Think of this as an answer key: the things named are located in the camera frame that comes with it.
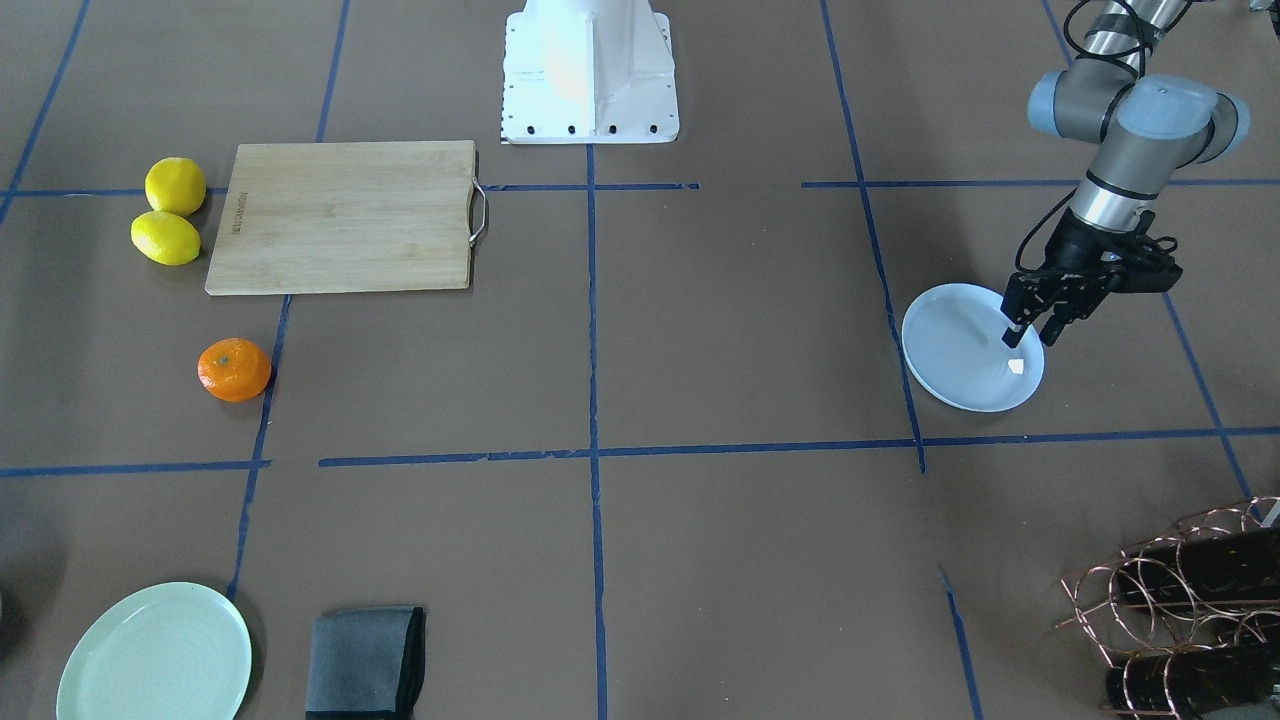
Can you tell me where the green plate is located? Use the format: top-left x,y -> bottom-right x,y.
55,582 -> 253,719

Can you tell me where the copper wire bottle rack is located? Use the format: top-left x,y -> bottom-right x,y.
1059,496 -> 1279,719

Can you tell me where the orange fruit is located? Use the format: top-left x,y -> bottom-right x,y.
196,337 -> 273,404

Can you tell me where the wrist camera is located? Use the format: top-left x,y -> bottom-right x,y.
1103,234 -> 1184,293

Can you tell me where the dark glass bottle middle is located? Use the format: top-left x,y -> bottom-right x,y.
1115,527 -> 1279,609

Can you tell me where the wooden cutting board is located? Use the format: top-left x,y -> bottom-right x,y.
205,140 -> 488,297

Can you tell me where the yellow lemon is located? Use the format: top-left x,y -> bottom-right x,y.
143,158 -> 207,217
131,210 -> 202,266

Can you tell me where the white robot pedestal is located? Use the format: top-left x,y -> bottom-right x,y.
500,1 -> 681,145

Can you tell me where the light blue plate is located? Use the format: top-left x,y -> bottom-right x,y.
901,283 -> 1046,413

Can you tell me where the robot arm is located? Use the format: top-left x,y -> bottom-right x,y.
1001,1 -> 1251,347

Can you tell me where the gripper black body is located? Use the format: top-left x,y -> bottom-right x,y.
1004,209 -> 1155,320

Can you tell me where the dark grey folded cloth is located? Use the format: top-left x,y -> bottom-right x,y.
305,605 -> 426,719

